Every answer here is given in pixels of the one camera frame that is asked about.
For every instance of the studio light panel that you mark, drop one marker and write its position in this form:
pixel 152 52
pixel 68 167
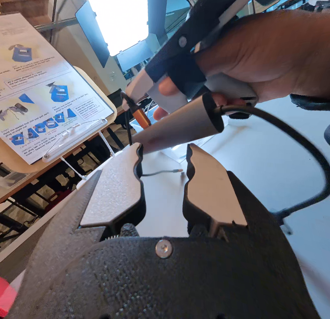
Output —
pixel 121 15

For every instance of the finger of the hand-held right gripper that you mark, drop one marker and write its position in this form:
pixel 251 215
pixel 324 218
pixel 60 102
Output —
pixel 139 84

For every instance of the printed instruction sheet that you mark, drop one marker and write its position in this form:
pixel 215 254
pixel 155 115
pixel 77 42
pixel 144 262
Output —
pixel 38 79

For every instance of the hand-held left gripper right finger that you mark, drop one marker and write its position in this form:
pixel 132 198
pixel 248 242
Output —
pixel 211 192

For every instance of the document stand with wooden board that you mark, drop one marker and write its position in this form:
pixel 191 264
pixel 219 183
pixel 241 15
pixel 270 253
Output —
pixel 15 165

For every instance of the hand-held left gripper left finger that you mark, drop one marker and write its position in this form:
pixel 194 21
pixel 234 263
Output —
pixel 116 192

